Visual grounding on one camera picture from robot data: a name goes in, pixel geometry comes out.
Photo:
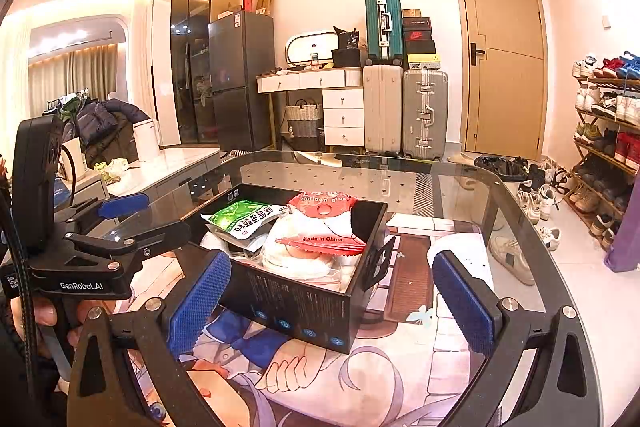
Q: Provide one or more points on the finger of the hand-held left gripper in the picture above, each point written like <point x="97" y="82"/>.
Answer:
<point x="122" y="206"/>
<point x="160" y="234"/>

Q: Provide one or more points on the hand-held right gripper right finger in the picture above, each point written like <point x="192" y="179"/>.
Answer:
<point x="465" y="302"/>

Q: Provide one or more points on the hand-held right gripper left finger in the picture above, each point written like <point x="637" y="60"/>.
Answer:
<point x="200" y="302"/>

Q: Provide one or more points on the white and grey packet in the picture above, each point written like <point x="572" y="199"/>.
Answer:
<point x="220" y="241"/>

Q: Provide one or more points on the green snack packet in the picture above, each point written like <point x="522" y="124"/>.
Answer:
<point x="240" y="217"/>

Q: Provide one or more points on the black cardboard box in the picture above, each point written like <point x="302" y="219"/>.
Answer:
<point x="300" y="302"/>

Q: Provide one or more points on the red and white packet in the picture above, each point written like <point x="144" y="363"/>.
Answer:
<point x="310" y="219"/>

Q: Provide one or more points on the person's left hand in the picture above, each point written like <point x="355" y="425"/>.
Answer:
<point x="37" y="314"/>

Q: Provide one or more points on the green and white pack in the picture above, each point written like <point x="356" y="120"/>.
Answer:
<point x="112" y="172"/>

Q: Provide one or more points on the white kettle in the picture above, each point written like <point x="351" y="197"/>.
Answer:
<point x="71" y="159"/>

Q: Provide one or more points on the white marble counter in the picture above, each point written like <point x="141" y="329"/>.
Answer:
<point x="165" y="164"/>

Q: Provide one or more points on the printed table mat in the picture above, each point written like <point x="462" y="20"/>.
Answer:
<point x="410" y="277"/>

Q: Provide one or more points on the white sneaker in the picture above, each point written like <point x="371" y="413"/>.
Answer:
<point x="512" y="259"/>

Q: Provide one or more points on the dark puffer jacket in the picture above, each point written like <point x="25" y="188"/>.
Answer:
<point x="105" y="127"/>

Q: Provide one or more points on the beige curtain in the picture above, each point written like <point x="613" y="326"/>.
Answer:
<point x="70" y="77"/>

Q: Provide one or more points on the pile of sneakers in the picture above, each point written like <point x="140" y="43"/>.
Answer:
<point x="537" y="202"/>

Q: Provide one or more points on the black floor bag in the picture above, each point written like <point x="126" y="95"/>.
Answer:
<point x="500" y="167"/>

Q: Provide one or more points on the beige slippers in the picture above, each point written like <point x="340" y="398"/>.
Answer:
<point x="460" y="158"/>

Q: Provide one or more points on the purple bag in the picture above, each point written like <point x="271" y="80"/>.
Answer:
<point x="625" y="242"/>

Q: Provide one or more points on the grey refrigerator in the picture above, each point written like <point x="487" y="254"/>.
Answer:
<point x="240" y="72"/>

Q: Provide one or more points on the woven basket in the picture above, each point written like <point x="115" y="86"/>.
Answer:
<point x="302" y="117"/>

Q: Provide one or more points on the dark glass cabinet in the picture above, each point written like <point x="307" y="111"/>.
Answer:
<point x="192" y="32"/>

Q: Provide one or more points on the silver suitcase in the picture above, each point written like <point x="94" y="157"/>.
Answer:
<point x="425" y="112"/>

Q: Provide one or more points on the wooden shoe rack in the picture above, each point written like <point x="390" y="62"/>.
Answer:
<point x="607" y="152"/>

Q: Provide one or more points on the beige suitcase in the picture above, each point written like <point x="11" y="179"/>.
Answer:
<point x="382" y="107"/>

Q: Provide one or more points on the white dressing table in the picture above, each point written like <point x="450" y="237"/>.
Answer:
<point x="342" y="117"/>

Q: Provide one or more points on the water bottle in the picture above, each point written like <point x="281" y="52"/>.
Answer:
<point x="314" y="57"/>

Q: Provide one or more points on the shoe rack with shoes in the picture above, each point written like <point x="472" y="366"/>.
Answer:
<point x="605" y="107"/>

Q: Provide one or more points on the oval mirror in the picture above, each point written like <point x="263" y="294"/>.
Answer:
<point x="310" y="42"/>

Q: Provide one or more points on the wooden door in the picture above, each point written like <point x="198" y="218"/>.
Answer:
<point x="505" y="57"/>

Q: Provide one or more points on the open cardboard box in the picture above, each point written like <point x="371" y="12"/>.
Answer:
<point x="265" y="1"/>

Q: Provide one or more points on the stack of shoe boxes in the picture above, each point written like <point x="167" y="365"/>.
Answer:
<point x="420" y="39"/>

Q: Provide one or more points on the teal suitcase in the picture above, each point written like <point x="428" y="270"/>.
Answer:
<point x="384" y="27"/>

